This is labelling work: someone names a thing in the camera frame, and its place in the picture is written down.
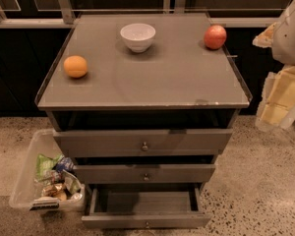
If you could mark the grey bottom drawer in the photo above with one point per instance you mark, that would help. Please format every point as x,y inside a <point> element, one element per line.
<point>139,206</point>

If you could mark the blue snack packet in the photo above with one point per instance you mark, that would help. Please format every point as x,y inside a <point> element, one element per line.
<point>64,164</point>

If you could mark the grey drawer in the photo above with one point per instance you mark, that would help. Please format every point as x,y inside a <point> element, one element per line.
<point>139,206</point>
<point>144,173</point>
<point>122,143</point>

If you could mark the orange fruit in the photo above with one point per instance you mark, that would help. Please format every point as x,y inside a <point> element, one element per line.
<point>75,66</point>

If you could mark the grey drawer cabinet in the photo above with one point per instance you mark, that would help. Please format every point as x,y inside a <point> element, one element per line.
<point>177,84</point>

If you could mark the white ceramic bowl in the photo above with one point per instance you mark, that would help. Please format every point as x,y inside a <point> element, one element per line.
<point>138,37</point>

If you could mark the gold foil snack packet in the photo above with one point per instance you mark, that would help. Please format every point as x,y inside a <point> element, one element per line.
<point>55,191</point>

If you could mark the red apple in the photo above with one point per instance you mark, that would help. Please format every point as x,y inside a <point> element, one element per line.
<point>215,36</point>

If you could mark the grey top drawer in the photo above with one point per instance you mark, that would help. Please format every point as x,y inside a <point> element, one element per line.
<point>122,143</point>

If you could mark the metal window railing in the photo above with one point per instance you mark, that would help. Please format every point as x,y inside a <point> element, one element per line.
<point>65,7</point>

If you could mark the white green snack bag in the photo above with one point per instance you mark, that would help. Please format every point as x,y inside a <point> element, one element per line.
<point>71,182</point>

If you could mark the grey middle drawer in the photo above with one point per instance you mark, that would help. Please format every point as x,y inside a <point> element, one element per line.
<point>144,173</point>

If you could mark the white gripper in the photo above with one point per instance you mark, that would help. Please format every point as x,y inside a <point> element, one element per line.
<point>291,41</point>

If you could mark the clear plastic bin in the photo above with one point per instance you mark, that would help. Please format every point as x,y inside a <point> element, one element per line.
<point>26,194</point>

